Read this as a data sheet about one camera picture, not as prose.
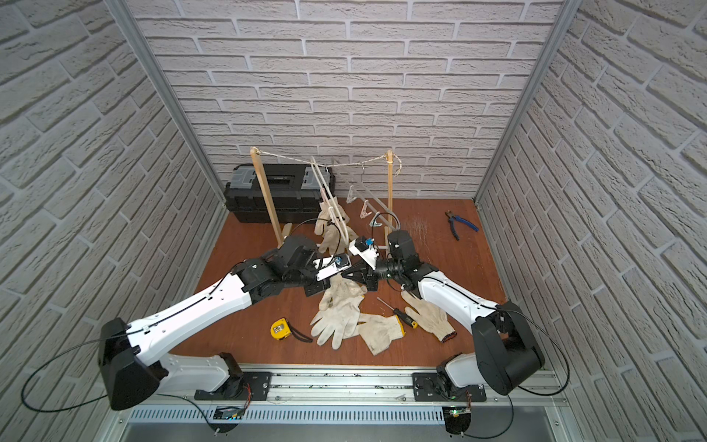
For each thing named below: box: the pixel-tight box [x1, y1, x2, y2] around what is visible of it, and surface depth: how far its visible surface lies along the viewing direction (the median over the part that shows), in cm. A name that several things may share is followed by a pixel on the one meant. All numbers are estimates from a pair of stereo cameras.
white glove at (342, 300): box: [312, 273, 368, 322], surface depth 87 cm
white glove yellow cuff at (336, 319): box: [310, 290, 365, 350], surface depth 86 cm
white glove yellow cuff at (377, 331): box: [358, 313, 406, 357], surface depth 85 cm
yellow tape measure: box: [269, 316, 313, 343], surface depth 84 cm
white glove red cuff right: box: [401, 290, 458, 344], surface depth 87 cm
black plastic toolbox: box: [223, 162, 336, 223], surface depth 102 cm
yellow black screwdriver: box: [376, 296, 419, 329], surface depth 87 cm
